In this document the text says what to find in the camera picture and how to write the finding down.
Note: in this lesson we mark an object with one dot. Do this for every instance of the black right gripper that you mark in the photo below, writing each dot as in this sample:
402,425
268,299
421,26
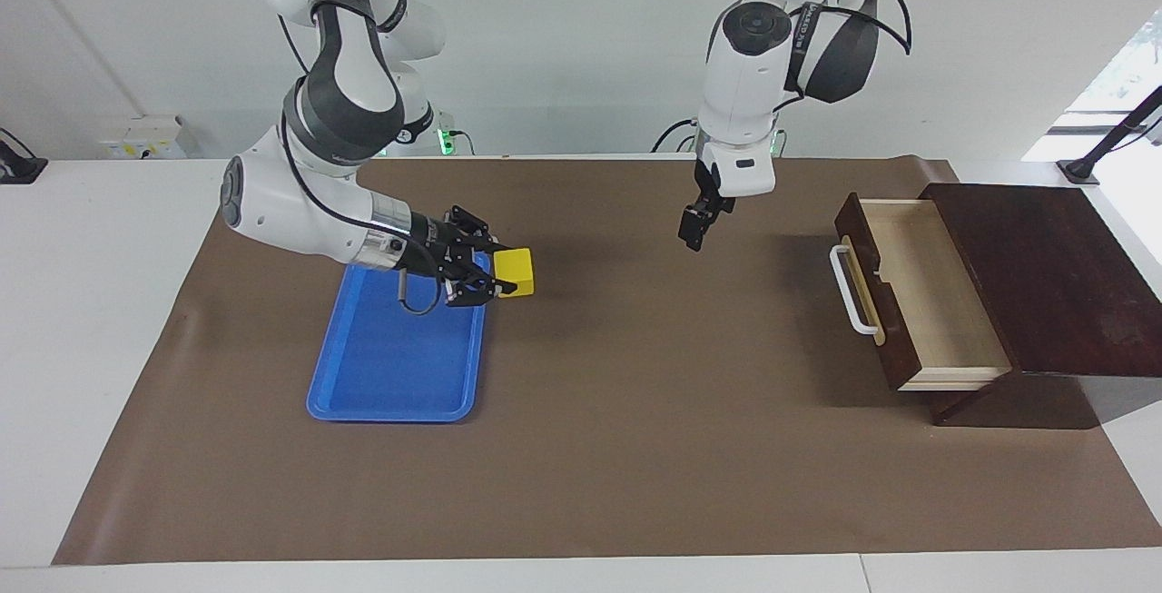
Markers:
436,248

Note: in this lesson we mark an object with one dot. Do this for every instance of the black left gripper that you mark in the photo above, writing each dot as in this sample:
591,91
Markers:
706,189

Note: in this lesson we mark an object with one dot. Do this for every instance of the yellow cube block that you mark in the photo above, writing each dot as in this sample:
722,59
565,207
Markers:
517,268

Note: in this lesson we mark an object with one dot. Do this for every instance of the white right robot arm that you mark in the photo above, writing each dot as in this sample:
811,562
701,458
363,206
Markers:
290,202

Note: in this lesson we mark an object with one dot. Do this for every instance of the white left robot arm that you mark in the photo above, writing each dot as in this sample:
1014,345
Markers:
744,84

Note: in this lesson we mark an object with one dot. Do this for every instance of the dark wooden drawer cabinet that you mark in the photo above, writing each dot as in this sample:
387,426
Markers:
1071,284

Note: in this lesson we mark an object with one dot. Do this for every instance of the blue plastic tray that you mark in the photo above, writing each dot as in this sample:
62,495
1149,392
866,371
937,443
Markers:
390,366

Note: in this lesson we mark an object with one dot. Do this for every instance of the brown table mat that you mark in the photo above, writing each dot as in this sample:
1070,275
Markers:
635,393

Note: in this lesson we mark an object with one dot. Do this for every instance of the bright window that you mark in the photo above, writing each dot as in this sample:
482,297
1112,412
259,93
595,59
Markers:
1135,57

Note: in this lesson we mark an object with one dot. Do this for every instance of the black table clamp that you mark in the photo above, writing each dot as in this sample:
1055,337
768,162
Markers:
18,171

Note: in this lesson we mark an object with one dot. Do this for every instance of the white wall socket box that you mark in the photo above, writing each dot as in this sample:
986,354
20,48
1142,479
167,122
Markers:
136,139

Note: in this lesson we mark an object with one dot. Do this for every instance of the black camera stand pole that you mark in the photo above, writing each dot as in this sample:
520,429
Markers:
1080,168

